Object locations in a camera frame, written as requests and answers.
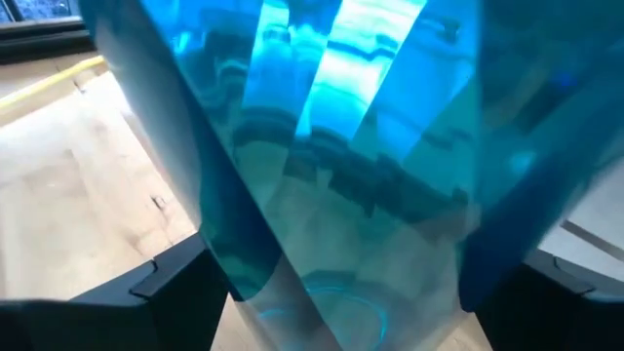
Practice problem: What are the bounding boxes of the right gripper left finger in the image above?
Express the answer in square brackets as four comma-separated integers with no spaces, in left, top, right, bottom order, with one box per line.
[0,232,230,351]

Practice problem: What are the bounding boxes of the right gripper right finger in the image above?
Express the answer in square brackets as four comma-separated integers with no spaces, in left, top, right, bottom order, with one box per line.
[475,249,624,351]

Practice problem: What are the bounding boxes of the teal plastic tumbler cup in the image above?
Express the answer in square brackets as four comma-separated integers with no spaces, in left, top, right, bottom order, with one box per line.
[80,0,624,351]

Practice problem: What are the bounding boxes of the pale wooden chopstick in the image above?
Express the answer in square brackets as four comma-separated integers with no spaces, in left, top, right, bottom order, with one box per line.
[0,55,107,111]

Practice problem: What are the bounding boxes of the black metal table frame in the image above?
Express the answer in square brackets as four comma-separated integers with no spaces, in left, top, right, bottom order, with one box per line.
[0,17,97,64]

